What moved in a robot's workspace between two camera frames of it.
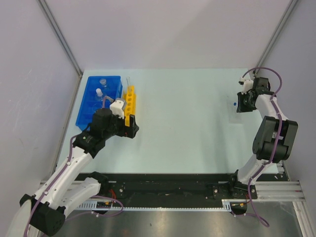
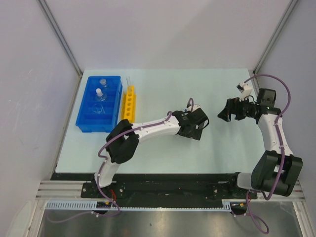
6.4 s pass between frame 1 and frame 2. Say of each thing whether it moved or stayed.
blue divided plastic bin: stayed
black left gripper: moved
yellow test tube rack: stayed
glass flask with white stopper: stayed
